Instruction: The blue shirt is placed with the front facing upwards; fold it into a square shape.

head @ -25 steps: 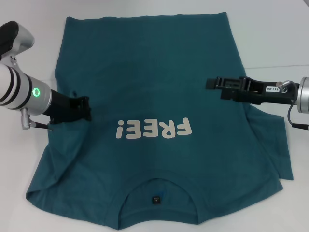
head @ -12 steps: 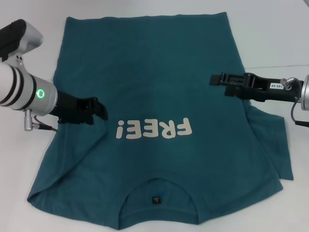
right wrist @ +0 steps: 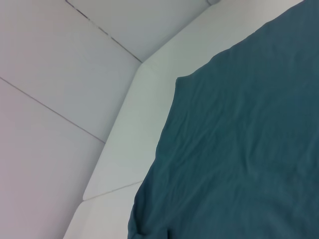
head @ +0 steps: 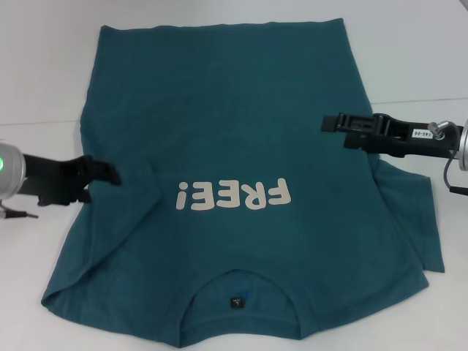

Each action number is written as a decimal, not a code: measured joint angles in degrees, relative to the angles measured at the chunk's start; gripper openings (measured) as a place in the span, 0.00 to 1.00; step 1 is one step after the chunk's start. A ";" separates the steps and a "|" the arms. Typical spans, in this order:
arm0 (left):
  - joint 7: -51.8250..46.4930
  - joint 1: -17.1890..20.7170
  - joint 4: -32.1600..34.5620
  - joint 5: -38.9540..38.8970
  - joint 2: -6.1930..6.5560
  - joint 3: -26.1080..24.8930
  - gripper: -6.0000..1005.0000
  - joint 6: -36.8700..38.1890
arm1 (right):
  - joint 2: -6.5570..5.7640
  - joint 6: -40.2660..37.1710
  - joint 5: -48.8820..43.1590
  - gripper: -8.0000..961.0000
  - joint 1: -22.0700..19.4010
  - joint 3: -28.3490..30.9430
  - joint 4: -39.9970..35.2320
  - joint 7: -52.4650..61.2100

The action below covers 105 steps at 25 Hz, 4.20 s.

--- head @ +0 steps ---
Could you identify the teal t-shirt with FREE print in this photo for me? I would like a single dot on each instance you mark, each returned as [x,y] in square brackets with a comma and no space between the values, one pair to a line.
[219,146]

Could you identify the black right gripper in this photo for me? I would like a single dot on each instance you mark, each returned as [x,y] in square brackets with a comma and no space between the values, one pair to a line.
[420,142]

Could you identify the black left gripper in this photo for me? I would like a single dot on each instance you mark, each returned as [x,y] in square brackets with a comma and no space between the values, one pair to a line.
[55,175]

